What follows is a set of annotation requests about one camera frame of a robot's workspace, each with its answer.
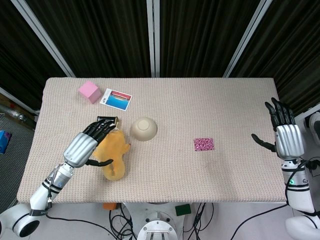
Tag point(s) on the aluminium frame post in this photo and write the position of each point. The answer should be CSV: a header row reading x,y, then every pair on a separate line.
x,y
246,37
47,40
153,37

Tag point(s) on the black battery box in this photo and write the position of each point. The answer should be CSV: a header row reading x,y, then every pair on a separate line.
x,y
106,117

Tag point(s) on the blue photo postcard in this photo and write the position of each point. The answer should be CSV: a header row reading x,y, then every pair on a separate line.
x,y
117,100

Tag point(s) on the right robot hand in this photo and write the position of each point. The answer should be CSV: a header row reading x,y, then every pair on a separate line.
x,y
288,140

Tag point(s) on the black pleated curtain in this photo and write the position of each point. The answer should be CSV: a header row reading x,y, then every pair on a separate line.
x,y
200,37
295,50
100,37
20,50

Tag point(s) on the orange box under table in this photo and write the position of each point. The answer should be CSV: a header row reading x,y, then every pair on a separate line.
x,y
109,206

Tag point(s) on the blue tissue pack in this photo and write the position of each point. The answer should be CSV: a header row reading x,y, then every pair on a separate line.
x,y
5,142

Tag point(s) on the aluminium frame rail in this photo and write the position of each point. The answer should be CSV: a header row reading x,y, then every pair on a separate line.
x,y
306,111
20,101

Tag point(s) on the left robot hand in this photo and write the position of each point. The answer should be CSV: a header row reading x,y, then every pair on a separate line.
x,y
77,150

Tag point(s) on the white robot torso base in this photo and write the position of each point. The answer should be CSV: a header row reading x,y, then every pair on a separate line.
x,y
160,225

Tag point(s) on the yellow plush dinosaur toy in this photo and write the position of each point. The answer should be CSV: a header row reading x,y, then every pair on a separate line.
x,y
112,155

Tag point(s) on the beige upturned bowl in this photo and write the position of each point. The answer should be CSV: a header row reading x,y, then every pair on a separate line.
x,y
144,130

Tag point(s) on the pink cube block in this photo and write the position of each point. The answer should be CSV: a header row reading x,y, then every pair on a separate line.
x,y
88,91

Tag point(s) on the green box under table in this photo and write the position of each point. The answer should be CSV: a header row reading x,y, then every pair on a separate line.
x,y
183,210

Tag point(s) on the beige woven table cloth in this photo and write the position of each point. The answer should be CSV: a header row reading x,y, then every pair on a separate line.
x,y
175,170

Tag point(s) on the pink patterned card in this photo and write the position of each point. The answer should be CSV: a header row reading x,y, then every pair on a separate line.
x,y
203,144

